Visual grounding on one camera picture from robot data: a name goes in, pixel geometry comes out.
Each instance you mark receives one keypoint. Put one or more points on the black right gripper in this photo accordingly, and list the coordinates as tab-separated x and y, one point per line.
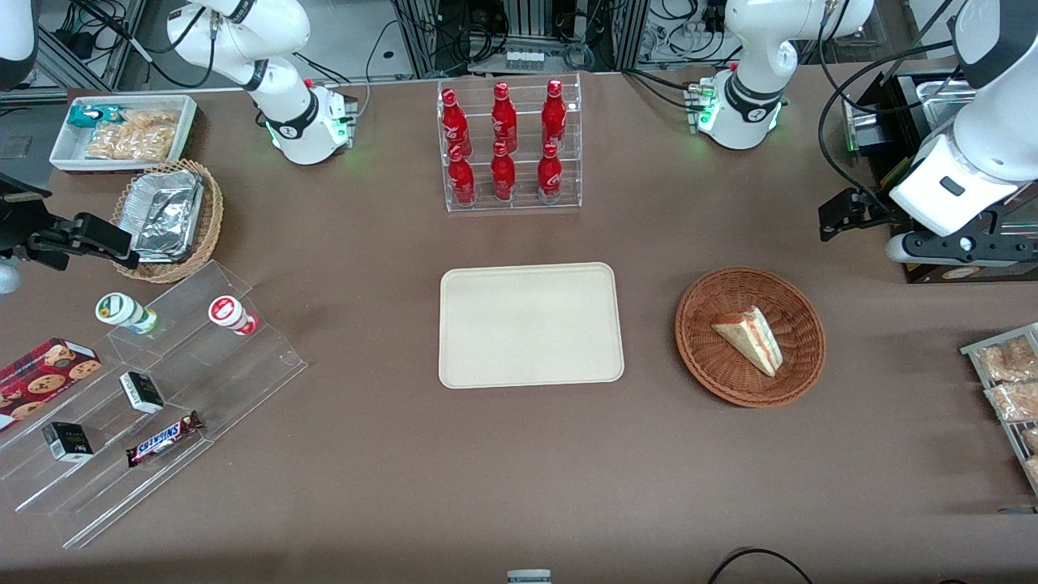
18	227

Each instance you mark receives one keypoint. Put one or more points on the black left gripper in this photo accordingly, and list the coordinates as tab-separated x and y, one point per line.
878	212

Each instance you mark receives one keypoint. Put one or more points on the triangular sandwich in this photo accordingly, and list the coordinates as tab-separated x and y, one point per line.
750	337

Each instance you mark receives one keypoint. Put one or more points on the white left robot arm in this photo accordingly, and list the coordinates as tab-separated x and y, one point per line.
754	73

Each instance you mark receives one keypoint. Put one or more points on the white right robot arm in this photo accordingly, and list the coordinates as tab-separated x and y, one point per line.
288	122

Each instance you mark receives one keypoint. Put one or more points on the light tan wicker basket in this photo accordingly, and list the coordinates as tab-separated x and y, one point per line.
212	211

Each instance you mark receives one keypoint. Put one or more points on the brown round wicker basket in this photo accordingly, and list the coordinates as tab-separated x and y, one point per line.
714	357

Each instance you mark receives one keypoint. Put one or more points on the beige plastic tray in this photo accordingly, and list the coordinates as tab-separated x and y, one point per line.
531	324

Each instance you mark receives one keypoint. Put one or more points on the aluminium foil container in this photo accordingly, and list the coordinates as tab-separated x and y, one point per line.
166	215

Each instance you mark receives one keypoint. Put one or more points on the green lidded yogurt cup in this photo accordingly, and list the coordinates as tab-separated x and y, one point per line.
122	311

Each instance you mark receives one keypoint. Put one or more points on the white rectangular plastic bin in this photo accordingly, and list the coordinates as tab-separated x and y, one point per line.
65	154

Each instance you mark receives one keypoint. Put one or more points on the clear bag of chips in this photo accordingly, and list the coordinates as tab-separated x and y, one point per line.
138	134

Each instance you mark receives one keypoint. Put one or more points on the black hot food warmer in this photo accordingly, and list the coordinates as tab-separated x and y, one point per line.
900	113

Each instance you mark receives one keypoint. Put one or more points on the green snack packet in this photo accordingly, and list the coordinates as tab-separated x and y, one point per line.
89	115

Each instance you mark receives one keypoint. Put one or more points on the red lidded yogurt cup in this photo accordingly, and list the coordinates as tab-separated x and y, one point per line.
229	312

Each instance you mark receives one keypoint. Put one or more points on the red cookie box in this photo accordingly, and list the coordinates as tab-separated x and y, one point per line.
45	373

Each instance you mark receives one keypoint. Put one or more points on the small black box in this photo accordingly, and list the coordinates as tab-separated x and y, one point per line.
142	392
67	442

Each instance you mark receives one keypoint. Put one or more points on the steel warmer pan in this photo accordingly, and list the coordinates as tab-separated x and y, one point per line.
945	91

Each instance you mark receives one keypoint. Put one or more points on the clear acrylic step display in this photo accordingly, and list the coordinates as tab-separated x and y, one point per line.
243	381

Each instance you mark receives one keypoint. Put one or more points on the Snickers chocolate bar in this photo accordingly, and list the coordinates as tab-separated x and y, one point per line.
162	440

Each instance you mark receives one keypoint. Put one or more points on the clear bag of fried snacks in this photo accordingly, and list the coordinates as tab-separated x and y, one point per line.
1010	359
1018	401

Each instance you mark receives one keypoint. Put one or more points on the red cola bottle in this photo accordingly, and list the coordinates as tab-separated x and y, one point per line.
461	178
554	113
550	172
503	174
452	122
503	118

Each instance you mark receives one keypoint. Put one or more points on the clear acrylic bottle rack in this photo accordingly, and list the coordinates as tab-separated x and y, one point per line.
519	199

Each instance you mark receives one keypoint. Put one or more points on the white power strip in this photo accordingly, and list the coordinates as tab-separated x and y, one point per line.
524	58

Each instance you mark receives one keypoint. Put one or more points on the grey white device edge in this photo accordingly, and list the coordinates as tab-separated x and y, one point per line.
529	577

